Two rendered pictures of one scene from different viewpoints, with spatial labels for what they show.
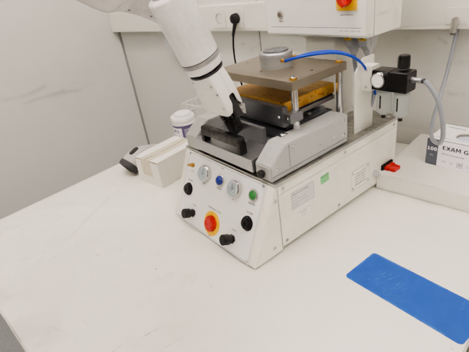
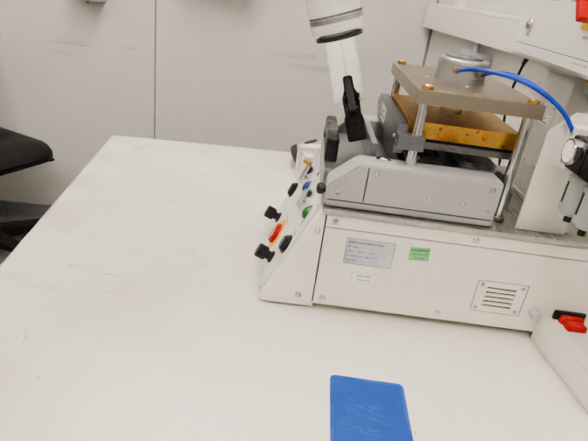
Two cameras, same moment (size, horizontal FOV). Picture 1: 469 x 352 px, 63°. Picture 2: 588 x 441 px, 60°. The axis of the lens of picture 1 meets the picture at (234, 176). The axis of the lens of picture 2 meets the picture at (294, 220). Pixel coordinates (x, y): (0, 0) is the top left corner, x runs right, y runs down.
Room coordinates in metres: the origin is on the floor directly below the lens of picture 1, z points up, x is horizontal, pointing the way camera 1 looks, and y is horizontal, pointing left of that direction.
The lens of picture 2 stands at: (0.10, -0.43, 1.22)
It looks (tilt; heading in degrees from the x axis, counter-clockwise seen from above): 25 degrees down; 34
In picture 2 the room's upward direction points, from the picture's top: 8 degrees clockwise
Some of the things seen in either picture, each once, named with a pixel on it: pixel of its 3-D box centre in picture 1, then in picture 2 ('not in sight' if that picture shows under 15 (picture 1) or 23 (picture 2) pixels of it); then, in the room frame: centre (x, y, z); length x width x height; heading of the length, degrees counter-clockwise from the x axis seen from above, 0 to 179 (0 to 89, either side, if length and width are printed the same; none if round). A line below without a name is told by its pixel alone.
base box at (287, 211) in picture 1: (287, 169); (416, 234); (0.91, -0.15, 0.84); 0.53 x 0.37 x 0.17; 125
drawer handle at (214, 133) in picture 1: (222, 138); (331, 136); (0.82, 0.01, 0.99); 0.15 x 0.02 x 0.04; 35
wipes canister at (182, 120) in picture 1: (185, 130); not in sight; (1.36, 0.15, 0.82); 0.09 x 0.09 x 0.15
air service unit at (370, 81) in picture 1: (390, 88); (587, 174); (0.82, -0.37, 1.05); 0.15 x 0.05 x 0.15; 35
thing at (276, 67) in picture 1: (292, 73); (476, 101); (0.93, -0.18, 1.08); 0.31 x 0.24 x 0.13; 35
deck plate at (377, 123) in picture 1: (292, 131); (450, 187); (0.95, -0.17, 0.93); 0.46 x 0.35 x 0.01; 125
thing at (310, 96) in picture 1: (280, 84); (451, 108); (0.93, -0.15, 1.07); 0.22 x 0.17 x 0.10; 35
